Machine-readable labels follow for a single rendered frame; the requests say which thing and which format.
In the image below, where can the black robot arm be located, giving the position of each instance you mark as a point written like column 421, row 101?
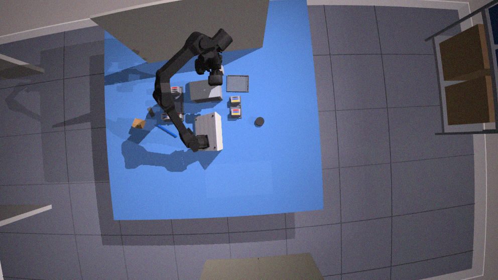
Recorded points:
column 196, row 44

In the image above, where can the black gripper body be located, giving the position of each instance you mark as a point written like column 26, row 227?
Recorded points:
column 216, row 78

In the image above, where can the brown cardboard box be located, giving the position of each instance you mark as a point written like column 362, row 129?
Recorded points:
column 138, row 123

